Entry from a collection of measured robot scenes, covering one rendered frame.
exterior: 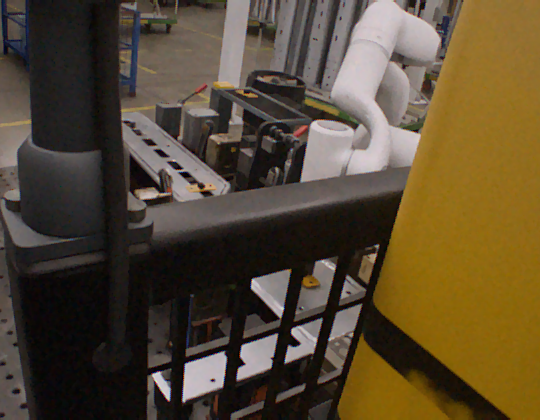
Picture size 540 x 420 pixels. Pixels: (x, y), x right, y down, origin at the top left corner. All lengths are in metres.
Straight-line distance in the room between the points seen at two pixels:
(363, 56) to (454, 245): 0.93
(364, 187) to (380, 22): 0.95
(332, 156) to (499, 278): 0.82
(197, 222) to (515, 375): 0.11
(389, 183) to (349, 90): 0.83
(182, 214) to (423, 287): 0.09
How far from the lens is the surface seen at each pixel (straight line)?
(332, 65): 5.92
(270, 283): 1.11
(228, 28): 5.17
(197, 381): 0.87
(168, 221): 0.16
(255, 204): 0.18
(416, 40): 1.26
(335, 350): 0.88
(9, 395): 1.29
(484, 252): 0.17
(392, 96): 1.41
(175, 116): 2.01
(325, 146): 0.97
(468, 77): 0.17
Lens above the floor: 1.63
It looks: 26 degrees down
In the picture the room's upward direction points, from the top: 9 degrees clockwise
